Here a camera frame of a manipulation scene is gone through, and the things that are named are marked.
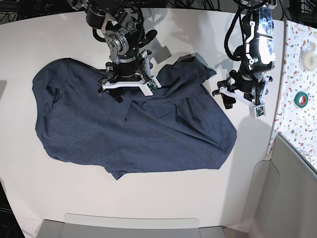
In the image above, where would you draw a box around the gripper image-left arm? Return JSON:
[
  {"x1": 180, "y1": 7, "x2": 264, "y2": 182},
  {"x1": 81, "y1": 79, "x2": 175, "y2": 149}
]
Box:
[{"x1": 97, "y1": 50, "x2": 154, "y2": 103}]

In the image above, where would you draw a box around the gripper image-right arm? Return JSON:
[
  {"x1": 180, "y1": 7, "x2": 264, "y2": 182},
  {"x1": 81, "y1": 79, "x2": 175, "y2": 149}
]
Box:
[{"x1": 211, "y1": 70, "x2": 272, "y2": 109}]

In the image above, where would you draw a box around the dark blue t-shirt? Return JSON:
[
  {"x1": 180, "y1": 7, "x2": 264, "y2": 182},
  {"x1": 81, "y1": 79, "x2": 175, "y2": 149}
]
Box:
[{"x1": 32, "y1": 55, "x2": 237, "y2": 179}]

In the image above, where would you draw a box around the green tape roll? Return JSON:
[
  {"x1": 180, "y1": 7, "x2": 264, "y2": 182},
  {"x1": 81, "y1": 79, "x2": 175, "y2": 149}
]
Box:
[{"x1": 294, "y1": 92, "x2": 309, "y2": 108}]

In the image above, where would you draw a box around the terrazzo patterned side surface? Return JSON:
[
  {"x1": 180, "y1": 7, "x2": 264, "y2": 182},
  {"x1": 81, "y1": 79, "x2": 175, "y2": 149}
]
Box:
[{"x1": 266, "y1": 21, "x2": 317, "y2": 167}]

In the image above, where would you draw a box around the clear tape roll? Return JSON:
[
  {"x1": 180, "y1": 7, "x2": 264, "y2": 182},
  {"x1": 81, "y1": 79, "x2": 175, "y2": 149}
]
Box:
[{"x1": 299, "y1": 42, "x2": 317, "y2": 71}]

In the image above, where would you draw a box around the grey chair right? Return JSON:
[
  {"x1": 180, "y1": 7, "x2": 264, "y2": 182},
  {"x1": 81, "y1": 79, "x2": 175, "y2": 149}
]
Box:
[{"x1": 243, "y1": 135, "x2": 317, "y2": 238}]

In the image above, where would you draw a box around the grey chair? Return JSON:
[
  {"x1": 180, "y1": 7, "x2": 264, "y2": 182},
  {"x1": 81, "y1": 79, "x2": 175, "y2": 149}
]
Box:
[
  {"x1": 37, "y1": 213, "x2": 225, "y2": 238},
  {"x1": 243, "y1": 135, "x2": 317, "y2": 238}
]

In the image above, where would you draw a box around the grey chair bottom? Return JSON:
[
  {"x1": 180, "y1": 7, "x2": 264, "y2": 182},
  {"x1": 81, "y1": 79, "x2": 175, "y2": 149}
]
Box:
[{"x1": 37, "y1": 213, "x2": 225, "y2": 238}]

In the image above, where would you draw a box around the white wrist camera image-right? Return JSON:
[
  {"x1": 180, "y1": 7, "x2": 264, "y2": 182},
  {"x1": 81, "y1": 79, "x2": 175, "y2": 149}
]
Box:
[{"x1": 249, "y1": 104, "x2": 265, "y2": 119}]

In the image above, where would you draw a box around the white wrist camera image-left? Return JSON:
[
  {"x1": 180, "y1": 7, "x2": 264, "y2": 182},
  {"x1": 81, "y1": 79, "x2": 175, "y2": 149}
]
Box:
[{"x1": 140, "y1": 77, "x2": 161, "y2": 96}]

